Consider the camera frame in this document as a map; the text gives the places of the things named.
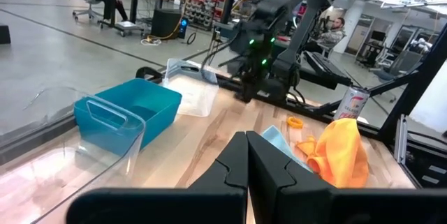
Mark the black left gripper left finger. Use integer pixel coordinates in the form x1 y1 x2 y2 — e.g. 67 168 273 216
66 131 249 224

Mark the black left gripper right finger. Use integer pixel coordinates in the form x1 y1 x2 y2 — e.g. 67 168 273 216
246 130 447 224

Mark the pale blue cloth teal trim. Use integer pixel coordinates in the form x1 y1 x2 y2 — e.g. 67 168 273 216
261 125 313 173

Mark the orange microfiber cloth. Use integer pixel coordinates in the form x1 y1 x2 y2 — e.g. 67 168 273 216
295 117 369 188

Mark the clear plastic bin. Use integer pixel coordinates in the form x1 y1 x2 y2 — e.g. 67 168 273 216
0 86 147 224
162 58 220 118

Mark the black equipment stand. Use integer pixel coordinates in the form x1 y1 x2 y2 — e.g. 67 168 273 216
300 51 353 91

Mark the black device blue light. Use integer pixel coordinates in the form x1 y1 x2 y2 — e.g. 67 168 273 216
177 17 190 40

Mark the shelf with red bins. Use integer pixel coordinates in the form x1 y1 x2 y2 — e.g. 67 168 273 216
183 0 227 32

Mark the teal plastic bin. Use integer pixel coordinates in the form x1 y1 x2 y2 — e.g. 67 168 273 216
73 77 183 156

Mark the black box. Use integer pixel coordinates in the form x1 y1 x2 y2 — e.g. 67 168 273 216
150 8 183 39

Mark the small grey cup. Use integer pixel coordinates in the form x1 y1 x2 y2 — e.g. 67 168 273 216
332 84 371 121

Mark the black desk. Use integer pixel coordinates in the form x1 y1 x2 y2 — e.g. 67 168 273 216
96 0 186 38

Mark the black block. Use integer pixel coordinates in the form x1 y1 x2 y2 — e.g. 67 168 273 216
0 24 11 45

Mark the orange coil bracelet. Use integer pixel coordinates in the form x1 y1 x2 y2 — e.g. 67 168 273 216
286 116 305 130

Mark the yellow floor cable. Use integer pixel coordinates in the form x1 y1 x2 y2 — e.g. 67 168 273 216
140 14 184 46

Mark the silver aluminium bracket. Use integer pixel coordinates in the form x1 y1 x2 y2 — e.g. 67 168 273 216
393 114 409 165

